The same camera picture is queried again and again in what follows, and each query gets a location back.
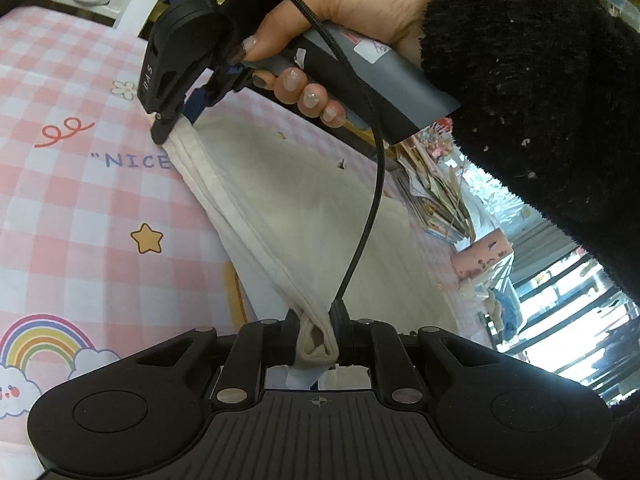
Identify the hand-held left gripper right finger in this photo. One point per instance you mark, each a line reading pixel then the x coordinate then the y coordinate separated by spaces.
pixel 345 340

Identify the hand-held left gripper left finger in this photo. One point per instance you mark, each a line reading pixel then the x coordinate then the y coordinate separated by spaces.
pixel 287 342

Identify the stack of magazines and workbooks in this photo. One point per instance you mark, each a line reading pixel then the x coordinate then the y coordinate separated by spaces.
pixel 440 200

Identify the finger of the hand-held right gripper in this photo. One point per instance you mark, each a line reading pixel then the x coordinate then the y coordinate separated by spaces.
pixel 205 100
pixel 165 127

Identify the pink cylinder container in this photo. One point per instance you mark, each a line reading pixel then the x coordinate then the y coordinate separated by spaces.
pixel 482 255

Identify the pink checked cartoon desk mat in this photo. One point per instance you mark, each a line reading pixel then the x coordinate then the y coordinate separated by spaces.
pixel 75 210

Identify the person's right hand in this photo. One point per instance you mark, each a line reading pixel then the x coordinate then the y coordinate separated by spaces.
pixel 365 10

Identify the beige t-shirt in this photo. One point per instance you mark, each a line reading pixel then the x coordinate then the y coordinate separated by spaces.
pixel 300 200

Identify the colourful candy ornament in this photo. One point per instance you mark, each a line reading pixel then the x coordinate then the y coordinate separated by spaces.
pixel 436 140

